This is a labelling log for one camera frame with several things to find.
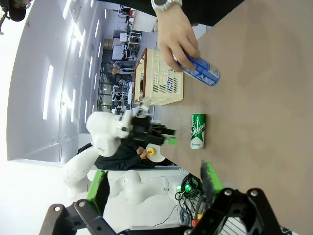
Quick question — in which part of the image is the white round disc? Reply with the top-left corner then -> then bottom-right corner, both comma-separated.
146,143 -> 167,163

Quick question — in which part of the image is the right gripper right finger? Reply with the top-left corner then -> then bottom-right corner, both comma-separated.
190,161 -> 282,235

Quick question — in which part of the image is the green drink can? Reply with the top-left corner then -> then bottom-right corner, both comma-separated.
190,113 -> 206,150

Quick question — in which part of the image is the ceiling light strip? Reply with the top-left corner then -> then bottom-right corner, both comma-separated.
78,29 -> 86,58
43,64 -> 54,120
70,88 -> 76,123

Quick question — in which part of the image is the person in black clothes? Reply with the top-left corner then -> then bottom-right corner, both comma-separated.
96,0 -> 245,27

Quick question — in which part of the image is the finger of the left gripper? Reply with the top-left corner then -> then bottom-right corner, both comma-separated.
146,134 -> 178,145
150,125 -> 177,136

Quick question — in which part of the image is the silver wristwatch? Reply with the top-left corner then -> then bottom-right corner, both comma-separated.
151,0 -> 183,12

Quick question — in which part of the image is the cream shopping basket brown rim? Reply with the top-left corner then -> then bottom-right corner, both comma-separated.
133,47 -> 184,106

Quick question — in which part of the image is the person in dark jacket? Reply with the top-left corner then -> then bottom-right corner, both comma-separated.
94,141 -> 157,171

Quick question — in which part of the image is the red emergency stop button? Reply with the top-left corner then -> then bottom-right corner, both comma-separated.
190,212 -> 205,227

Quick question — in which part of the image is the black cable bundle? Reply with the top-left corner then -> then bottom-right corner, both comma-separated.
175,173 -> 205,221

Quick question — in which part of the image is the blue drink can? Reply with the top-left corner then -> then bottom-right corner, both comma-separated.
166,77 -> 177,93
175,55 -> 221,87

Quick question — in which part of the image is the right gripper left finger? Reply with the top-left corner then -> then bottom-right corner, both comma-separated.
39,170 -> 118,235

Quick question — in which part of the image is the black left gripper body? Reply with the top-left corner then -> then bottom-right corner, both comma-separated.
132,115 -> 154,142

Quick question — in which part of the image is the person's left hand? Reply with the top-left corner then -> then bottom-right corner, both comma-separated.
156,7 -> 201,73

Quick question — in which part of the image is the black hanging device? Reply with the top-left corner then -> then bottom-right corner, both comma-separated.
0,0 -> 32,23

